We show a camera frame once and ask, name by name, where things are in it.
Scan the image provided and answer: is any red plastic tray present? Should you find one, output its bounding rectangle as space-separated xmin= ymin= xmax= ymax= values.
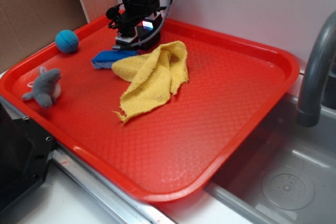
xmin=1 ymin=17 xmax=299 ymax=203

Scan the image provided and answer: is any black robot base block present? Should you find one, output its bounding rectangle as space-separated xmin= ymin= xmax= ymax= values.
xmin=1 ymin=97 xmax=57 ymax=213

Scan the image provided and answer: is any grey sink basin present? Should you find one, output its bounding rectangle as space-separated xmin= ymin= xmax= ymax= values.
xmin=205 ymin=95 xmax=335 ymax=223

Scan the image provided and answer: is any grey braided cable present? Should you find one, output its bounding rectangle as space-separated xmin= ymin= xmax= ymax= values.
xmin=112 ymin=0 xmax=174 ymax=51

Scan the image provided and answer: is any grey faucet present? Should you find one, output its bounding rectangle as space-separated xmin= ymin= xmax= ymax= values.
xmin=296 ymin=12 xmax=335 ymax=127

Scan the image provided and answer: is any sink drain strainer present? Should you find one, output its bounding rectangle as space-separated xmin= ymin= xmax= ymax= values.
xmin=261 ymin=168 xmax=315 ymax=210

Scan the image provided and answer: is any yellow cloth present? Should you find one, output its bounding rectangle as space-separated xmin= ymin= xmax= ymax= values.
xmin=112 ymin=41 xmax=189 ymax=123

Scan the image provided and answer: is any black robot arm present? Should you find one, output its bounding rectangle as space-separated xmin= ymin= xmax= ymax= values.
xmin=106 ymin=0 xmax=172 ymax=50

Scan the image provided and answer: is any blue sponge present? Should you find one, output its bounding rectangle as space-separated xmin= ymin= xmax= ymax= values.
xmin=91 ymin=50 xmax=138 ymax=69

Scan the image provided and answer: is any blue textured ball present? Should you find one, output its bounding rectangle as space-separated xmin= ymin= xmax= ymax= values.
xmin=55 ymin=30 xmax=79 ymax=54

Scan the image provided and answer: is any brown cardboard panel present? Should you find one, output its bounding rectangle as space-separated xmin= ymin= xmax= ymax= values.
xmin=1 ymin=0 xmax=117 ymax=72

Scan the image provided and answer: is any black box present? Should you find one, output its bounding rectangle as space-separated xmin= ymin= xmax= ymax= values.
xmin=138 ymin=33 xmax=161 ymax=51

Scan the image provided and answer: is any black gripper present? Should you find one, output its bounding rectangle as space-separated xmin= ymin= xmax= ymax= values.
xmin=106 ymin=0 xmax=166 ymax=46

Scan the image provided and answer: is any grey plush dolphin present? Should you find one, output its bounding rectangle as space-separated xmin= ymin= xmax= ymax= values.
xmin=22 ymin=66 xmax=61 ymax=109

